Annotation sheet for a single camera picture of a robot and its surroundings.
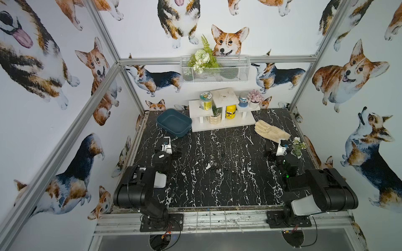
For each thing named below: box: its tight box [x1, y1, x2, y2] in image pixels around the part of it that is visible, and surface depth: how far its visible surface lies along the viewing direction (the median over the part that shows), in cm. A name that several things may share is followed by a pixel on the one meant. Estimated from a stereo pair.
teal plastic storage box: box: [157, 108, 193, 138], surface depth 117 cm
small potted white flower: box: [290, 136, 307, 159], surface depth 94 cm
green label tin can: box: [199, 91, 213, 111], surface depth 99 cm
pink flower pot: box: [247, 89, 265, 109], surface depth 97 cm
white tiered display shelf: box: [188, 87, 261, 133], surface depth 112 cm
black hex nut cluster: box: [209, 155, 229, 174], surface depth 94 cm
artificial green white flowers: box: [187, 33, 220, 74], surface depth 82 cm
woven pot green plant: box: [208, 105, 223, 125], surface depth 111 cm
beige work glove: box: [254, 119, 292, 144], surface depth 111 cm
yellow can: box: [225, 105, 237, 120], surface depth 112 cm
